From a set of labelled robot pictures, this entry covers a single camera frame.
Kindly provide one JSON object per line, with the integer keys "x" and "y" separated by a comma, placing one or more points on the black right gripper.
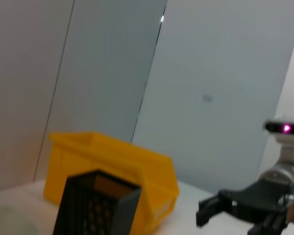
{"x": 259, "y": 200}

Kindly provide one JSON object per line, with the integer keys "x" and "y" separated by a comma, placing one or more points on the black mesh pen holder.
{"x": 88, "y": 208}

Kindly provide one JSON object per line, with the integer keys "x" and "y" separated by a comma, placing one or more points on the yellow plastic bin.
{"x": 112, "y": 154}

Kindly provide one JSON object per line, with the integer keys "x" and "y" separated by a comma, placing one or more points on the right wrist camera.
{"x": 281, "y": 128}

